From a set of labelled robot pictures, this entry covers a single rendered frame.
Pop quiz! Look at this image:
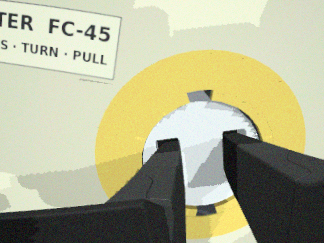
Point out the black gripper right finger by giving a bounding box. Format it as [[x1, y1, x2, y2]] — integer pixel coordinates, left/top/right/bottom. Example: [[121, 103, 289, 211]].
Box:
[[222, 130, 324, 243]]

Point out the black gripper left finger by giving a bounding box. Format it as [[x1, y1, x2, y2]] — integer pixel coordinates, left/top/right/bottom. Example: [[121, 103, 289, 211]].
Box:
[[0, 137, 186, 243]]

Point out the white cylinder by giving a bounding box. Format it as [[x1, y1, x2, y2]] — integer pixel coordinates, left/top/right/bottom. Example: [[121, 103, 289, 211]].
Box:
[[143, 89, 259, 206]]

